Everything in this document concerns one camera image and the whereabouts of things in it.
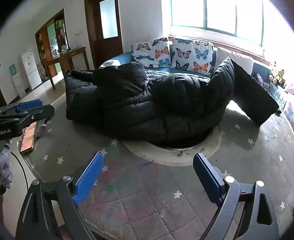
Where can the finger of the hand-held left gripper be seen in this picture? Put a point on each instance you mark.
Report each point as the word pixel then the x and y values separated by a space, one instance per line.
pixel 28 105
pixel 43 112

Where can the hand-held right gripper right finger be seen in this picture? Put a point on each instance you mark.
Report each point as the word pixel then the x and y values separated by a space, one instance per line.
pixel 207 177

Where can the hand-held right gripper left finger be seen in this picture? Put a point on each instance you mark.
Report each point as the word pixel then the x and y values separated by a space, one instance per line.
pixel 88 177

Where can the black puffer jacket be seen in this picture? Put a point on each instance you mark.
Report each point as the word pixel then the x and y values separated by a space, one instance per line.
pixel 137 105

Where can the person's left hand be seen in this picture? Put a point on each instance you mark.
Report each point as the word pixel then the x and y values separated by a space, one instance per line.
pixel 3 167

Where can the grey cloth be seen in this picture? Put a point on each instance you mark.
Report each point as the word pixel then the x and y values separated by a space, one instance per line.
pixel 42 130

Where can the smartphone with lit screen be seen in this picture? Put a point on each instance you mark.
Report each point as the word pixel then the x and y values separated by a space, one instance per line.
pixel 28 137

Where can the white refrigerator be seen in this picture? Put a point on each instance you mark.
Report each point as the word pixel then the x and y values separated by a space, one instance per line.
pixel 30 67

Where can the round white rug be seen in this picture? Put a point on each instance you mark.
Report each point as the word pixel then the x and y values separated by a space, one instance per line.
pixel 162 156

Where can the grey star-print mat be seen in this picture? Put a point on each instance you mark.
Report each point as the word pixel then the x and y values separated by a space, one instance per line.
pixel 142 192

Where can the wooden display cabinet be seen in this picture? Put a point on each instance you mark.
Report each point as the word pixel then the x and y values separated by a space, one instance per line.
pixel 43 45

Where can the wooden table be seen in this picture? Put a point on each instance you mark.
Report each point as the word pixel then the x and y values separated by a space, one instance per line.
pixel 72 52

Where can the dark wooden door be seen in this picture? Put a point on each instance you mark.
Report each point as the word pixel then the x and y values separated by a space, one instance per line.
pixel 109 52

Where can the blue sofa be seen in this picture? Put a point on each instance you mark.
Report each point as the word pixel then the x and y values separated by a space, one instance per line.
pixel 127 56

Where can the small purple toy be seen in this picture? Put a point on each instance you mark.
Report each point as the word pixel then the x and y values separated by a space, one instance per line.
pixel 259 79

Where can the pink plush toy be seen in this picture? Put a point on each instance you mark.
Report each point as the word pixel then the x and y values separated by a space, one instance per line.
pixel 291 90

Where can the beige cushion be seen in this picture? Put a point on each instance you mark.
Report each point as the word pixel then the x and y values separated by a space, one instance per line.
pixel 239 60

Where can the butterfly print pillow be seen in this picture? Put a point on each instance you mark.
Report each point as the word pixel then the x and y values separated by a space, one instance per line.
pixel 152 51
pixel 192 55

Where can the white and black plush toy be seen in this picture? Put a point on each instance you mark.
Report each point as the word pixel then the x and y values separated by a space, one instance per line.
pixel 273 71

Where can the green-framed window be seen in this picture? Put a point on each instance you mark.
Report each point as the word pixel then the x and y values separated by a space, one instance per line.
pixel 219 5

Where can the teal wall poster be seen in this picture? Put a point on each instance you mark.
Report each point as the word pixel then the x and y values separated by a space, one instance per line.
pixel 13 70

